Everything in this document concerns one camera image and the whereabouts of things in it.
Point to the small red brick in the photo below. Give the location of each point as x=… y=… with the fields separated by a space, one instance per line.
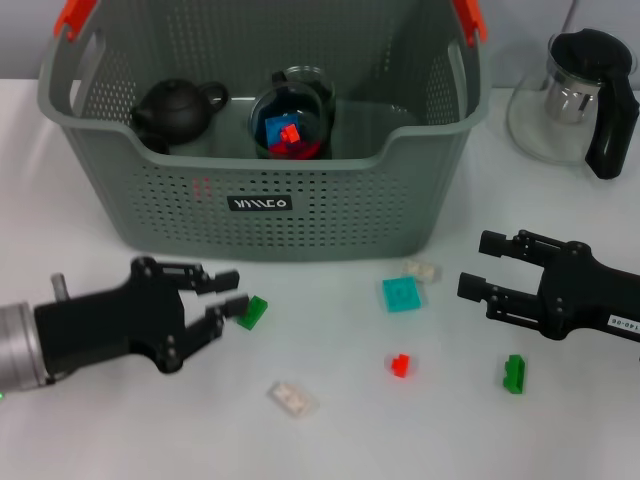
x=290 y=133
x=400 y=365

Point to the teal square brick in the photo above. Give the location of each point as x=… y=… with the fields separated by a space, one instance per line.
x=401 y=295

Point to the blue square brick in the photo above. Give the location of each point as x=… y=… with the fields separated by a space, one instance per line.
x=274 y=131

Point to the black clay teapot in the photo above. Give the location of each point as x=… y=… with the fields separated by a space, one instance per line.
x=175 y=112

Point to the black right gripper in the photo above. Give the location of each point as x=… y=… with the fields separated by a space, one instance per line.
x=585 y=295

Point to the dark red curved brick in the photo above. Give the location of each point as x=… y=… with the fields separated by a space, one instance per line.
x=310 y=149

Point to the green stepped brick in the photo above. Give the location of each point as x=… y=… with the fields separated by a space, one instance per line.
x=515 y=375

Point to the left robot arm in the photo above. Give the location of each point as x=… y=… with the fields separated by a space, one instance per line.
x=20 y=350

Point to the grey perforated storage bin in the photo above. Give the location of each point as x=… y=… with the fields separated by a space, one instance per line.
x=350 y=215

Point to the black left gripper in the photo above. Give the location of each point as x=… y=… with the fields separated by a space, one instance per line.
x=110 y=325

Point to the white brick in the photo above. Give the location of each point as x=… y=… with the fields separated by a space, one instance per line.
x=422 y=271
x=294 y=399

